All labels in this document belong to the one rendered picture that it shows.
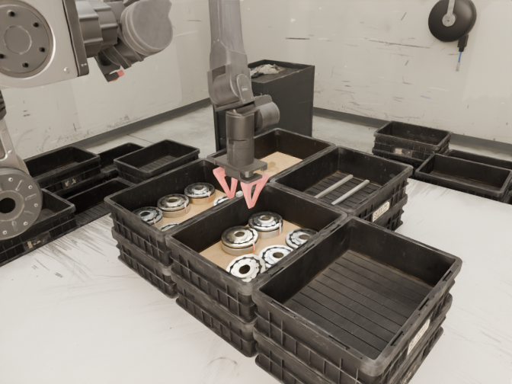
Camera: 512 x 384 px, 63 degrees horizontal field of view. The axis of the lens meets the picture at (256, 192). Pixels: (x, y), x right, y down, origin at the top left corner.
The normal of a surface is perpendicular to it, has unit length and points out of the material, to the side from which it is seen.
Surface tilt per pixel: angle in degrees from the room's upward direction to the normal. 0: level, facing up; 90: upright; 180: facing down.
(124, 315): 0
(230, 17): 68
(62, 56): 90
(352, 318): 0
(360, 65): 90
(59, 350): 0
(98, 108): 90
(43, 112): 90
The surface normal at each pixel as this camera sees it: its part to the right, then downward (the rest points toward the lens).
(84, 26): 0.77, 0.11
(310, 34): -0.62, 0.39
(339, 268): -0.02, -0.88
